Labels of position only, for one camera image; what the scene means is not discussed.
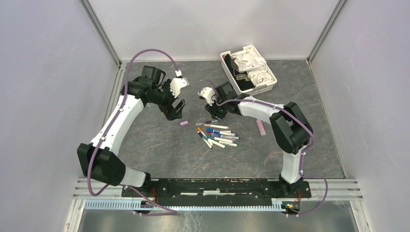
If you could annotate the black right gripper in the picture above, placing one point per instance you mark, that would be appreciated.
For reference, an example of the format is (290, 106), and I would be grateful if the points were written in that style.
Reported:
(212, 111)

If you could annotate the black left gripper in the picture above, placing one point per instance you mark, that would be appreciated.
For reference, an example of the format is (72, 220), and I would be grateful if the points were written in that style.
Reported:
(170, 112)

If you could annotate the pink highlighter cap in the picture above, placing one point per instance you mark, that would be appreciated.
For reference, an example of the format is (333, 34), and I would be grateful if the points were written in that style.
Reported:
(184, 123)

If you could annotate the pink highlighter pen body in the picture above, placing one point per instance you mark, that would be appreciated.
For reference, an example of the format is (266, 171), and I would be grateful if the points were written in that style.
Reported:
(261, 127)

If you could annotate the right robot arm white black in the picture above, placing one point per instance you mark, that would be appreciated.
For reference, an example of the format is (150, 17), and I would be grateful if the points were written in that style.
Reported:
(292, 131)

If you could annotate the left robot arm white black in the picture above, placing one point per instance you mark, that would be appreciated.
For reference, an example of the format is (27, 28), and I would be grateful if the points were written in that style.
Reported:
(99, 158)

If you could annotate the orange capped white marker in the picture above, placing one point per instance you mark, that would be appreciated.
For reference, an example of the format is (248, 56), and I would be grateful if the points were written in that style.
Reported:
(199, 129)

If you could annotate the black item in basket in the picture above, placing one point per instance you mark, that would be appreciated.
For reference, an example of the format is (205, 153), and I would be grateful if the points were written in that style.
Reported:
(240, 77)

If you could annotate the crumpled white cloth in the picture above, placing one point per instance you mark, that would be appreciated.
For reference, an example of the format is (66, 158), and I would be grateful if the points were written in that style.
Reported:
(249, 60)

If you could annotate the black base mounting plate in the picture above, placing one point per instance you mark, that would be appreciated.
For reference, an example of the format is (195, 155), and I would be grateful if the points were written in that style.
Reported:
(223, 191)

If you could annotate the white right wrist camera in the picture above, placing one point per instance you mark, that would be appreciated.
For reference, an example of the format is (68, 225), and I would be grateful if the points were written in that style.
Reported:
(207, 94)

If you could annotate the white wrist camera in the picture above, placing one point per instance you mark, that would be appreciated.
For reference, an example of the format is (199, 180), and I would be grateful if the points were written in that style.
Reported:
(178, 83)
(207, 94)

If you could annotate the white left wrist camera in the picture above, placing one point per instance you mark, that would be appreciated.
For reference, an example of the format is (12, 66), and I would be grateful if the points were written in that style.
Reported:
(178, 83)

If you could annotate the aluminium frame rail left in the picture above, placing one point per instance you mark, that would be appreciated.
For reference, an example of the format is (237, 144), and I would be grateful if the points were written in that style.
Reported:
(112, 97)

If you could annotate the aluminium frame rail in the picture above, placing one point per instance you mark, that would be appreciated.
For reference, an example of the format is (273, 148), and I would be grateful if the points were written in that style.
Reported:
(112, 97)
(337, 190)

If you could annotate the white slotted cable duct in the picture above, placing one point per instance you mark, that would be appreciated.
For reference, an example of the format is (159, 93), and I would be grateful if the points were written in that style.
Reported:
(136, 205)

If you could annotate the aluminium frame rail front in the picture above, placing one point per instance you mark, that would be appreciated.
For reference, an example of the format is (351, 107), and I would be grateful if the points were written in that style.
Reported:
(337, 190)

